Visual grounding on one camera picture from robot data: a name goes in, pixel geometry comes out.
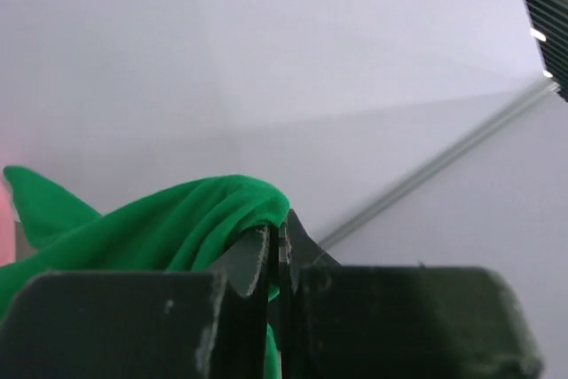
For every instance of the black slatted ceiling light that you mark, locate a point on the black slatted ceiling light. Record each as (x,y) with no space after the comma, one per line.
(549,18)

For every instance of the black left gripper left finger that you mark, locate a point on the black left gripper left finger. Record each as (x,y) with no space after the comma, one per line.
(144,324)

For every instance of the aluminium frame post right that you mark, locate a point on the aluminium frame post right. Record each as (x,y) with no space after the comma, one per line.
(491,125)

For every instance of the green t-shirt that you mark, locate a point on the green t-shirt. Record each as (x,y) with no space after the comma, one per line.
(183,228)

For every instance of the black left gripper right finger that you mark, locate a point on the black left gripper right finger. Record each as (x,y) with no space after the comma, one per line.
(368,321)

